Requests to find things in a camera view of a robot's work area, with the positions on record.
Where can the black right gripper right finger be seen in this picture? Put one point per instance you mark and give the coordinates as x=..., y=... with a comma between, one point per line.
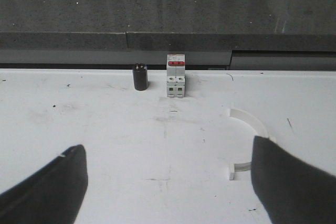
x=291, y=190

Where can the white circuit breaker red switch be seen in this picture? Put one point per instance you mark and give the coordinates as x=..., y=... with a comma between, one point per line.
x=175, y=76

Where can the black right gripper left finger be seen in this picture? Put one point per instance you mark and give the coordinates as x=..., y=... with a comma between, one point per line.
x=53, y=194

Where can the grey stone ledge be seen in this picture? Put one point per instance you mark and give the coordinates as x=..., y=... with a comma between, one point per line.
x=119, y=50

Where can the black cylindrical capacitor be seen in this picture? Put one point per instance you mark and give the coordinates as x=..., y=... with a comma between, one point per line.
x=140, y=76

